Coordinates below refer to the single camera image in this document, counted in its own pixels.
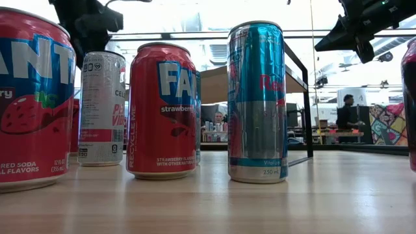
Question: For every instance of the red strawberry Fanta can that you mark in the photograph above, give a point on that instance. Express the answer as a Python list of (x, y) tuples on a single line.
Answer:
[(156, 130), (32, 130)]

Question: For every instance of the standing person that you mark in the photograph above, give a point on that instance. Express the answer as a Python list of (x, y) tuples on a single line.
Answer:
[(347, 117)]

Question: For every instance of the wooden shelf black metal frame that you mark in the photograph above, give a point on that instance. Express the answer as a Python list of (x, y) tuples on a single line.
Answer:
[(213, 86)]

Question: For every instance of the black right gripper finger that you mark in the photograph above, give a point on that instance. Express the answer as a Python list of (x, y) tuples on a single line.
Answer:
[(341, 37)]

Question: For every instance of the red cola can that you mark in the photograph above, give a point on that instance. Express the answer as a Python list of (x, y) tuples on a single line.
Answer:
[(410, 97), (74, 130)]

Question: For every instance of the black cabinet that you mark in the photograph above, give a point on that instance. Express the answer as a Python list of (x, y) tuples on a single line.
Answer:
[(366, 125)]

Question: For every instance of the white Celsius can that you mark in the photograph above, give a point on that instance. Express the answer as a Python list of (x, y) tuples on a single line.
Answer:
[(100, 97)]

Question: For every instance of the black monitor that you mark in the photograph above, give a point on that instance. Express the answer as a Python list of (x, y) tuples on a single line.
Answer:
[(292, 115)]

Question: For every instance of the white box appliance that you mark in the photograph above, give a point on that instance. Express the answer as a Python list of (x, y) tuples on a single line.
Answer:
[(359, 96)]

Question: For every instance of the black ceiling rail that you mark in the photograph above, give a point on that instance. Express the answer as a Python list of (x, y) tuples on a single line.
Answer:
[(165, 35)]

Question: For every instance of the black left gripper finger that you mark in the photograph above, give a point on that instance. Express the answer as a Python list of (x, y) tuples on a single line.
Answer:
[(86, 42)]

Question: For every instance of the black ceiling-mounted device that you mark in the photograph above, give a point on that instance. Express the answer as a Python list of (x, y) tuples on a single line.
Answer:
[(385, 57), (321, 81)]

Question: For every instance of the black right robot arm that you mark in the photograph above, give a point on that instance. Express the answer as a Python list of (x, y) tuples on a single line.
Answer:
[(409, 8)]

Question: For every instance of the blue silver Red Bull can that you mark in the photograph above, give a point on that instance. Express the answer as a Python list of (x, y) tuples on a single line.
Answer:
[(198, 123), (256, 113)]

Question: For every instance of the seated person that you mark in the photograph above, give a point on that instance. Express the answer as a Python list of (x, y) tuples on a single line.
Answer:
[(219, 117)]

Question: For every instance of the wooden workbench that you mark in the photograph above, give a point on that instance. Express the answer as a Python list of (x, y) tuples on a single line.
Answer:
[(321, 134)]

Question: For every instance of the colourful patchwork panel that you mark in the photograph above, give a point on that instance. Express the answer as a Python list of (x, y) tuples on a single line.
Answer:
[(388, 125)]

